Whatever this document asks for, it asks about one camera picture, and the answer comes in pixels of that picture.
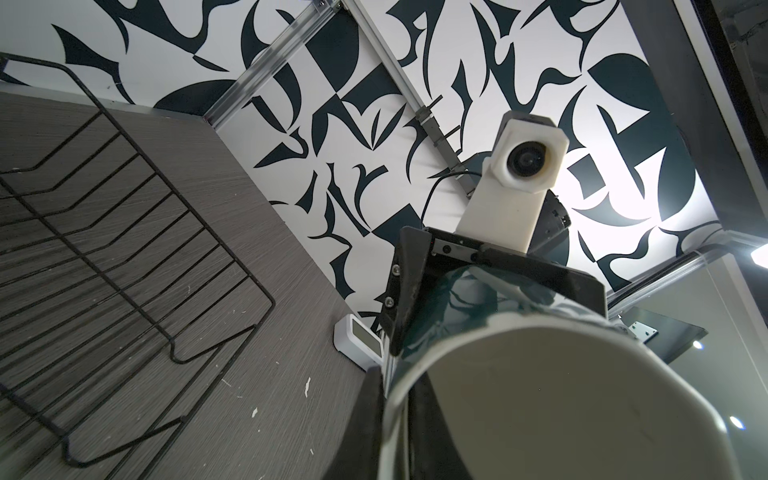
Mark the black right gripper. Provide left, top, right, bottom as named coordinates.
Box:
left=379, top=226, right=607, bottom=356

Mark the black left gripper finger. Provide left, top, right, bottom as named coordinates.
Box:
left=320, top=365, right=457, bottom=480

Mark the green mug white inside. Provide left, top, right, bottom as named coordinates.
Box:
left=377, top=265, right=742, bottom=480

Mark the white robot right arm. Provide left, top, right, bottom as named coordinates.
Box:
left=376, top=191, right=607, bottom=356

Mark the white digital kitchen scale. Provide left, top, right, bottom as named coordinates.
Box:
left=333, top=314, right=383, bottom=371

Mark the black wire dish rack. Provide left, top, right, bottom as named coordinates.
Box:
left=0, top=52, right=277, bottom=480

